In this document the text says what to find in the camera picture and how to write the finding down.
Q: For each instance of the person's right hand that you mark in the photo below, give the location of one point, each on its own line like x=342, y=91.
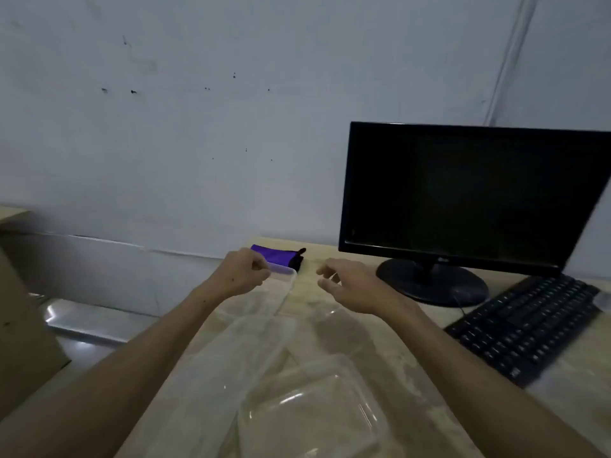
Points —
x=363, y=290

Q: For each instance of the purple grey cleaning cloth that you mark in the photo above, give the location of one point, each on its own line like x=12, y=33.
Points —
x=281, y=256

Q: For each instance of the light wooden table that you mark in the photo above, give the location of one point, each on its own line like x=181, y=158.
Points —
x=396, y=376

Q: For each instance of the person's right forearm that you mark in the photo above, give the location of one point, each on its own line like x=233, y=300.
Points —
x=477, y=391

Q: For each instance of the person's left forearm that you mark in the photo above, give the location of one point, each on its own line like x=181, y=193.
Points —
x=119, y=376

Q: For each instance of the black keyboard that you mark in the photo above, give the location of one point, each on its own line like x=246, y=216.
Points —
x=525, y=324

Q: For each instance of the clear plastic lid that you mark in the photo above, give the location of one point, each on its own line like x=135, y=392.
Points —
x=205, y=391

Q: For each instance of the light wooden side desk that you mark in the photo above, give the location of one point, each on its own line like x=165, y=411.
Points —
x=24, y=338

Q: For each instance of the person's left hand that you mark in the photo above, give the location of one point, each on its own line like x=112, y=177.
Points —
x=236, y=274

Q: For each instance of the black computer monitor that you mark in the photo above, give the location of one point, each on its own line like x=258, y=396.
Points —
x=477, y=195

